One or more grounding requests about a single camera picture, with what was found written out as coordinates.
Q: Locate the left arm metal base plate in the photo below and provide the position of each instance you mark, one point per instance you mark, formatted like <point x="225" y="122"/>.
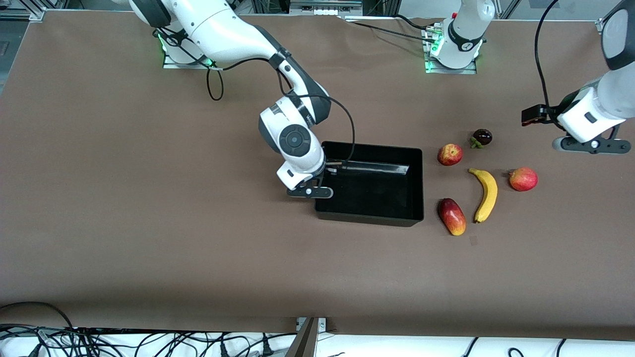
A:
<point x="449" y="71"/>

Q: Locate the aluminium frame corner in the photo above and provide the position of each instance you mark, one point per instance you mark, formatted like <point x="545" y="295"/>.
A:
<point x="605" y="25"/>

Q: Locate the red yellow mango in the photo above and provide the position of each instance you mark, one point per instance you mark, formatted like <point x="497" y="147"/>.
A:
<point x="451" y="216"/>

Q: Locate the small metal table bracket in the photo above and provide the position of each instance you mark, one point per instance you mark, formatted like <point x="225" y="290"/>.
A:
<point x="322" y="325"/>

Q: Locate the aluminium frame profile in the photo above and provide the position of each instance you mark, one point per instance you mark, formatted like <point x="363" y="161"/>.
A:
<point x="22" y="14"/>

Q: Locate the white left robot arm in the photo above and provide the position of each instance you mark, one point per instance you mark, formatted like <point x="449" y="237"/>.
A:
<point x="466" y="29"/>

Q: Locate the yellow banana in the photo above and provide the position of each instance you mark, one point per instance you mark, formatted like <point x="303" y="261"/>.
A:
<point x="488" y="193"/>

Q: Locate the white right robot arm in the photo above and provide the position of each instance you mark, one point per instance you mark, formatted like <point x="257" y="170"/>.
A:
<point x="218" y="29"/>

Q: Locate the red apple right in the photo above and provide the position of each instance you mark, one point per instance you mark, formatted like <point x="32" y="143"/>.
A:
<point x="524" y="179"/>

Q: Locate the metal rack with white connectors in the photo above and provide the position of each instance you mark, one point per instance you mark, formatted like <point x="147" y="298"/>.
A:
<point x="325" y="7"/>

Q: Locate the dark grey post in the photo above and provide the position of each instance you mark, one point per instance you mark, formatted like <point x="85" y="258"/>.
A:
<point x="303" y="344"/>

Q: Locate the dark purple mangosteen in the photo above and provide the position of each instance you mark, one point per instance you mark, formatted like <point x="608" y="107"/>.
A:
<point x="482" y="137"/>

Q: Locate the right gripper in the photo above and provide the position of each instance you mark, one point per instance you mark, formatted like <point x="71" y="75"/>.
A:
<point x="331" y="172"/>

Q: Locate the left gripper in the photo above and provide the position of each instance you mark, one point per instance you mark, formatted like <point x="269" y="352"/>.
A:
<point x="538" y="115"/>

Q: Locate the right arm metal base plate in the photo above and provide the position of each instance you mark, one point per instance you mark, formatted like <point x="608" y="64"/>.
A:
<point x="173" y="64"/>

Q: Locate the red yellow apple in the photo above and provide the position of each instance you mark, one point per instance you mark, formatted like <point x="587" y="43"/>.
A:
<point x="450" y="154"/>

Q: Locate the black plastic box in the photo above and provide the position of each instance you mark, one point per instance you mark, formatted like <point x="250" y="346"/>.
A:
<point x="372" y="198"/>

